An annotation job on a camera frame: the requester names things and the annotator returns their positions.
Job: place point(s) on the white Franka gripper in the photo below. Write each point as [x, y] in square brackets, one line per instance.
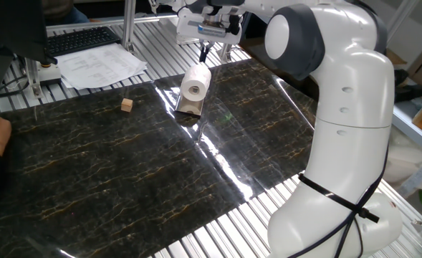
[189, 28]

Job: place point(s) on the white paper roll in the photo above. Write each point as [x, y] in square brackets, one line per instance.
[195, 83]

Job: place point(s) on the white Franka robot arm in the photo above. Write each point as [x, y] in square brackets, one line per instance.
[350, 118]

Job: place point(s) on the black devices on shelf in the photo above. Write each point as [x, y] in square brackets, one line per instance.
[409, 89]

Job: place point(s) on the small wooden cube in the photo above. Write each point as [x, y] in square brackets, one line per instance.
[126, 105]

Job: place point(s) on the stack of printed papers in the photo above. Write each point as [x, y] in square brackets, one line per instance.
[96, 66]

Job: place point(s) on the black computer keyboard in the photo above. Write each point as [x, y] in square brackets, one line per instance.
[80, 40]

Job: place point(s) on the seated person in jeans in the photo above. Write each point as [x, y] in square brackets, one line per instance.
[62, 10]

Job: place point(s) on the black marble pattern mat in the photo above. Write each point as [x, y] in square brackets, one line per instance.
[89, 172]

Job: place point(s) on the black computer monitor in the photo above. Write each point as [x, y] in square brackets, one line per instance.
[10, 25]

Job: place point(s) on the grey wrist bracket blue ends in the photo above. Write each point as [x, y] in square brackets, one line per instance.
[212, 30]

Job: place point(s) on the vertical aluminium frame post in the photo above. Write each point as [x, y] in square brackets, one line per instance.
[128, 25]

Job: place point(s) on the horizontal aluminium frame rail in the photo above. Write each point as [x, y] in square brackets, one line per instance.
[89, 23]

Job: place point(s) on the short aluminium stand post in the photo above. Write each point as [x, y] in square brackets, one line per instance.
[34, 77]

